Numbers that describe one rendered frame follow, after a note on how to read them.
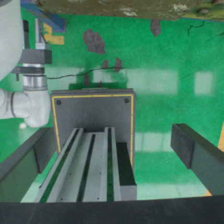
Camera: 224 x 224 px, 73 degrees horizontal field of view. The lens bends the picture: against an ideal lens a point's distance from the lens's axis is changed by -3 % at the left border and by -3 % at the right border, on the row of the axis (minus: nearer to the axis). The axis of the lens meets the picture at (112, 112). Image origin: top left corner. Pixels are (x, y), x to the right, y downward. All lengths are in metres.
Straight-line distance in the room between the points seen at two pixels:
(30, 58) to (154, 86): 1.24
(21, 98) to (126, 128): 0.91
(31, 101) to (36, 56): 0.16
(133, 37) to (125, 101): 0.63
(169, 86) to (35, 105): 1.33
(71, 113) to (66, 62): 0.53
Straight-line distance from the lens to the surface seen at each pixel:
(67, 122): 1.35
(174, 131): 0.17
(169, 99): 1.70
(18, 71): 0.60
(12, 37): 0.33
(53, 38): 1.66
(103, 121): 1.31
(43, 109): 0.65
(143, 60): 1.59
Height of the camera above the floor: 1.55
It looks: 74 degrees down
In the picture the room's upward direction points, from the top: 176 degrees clockwise
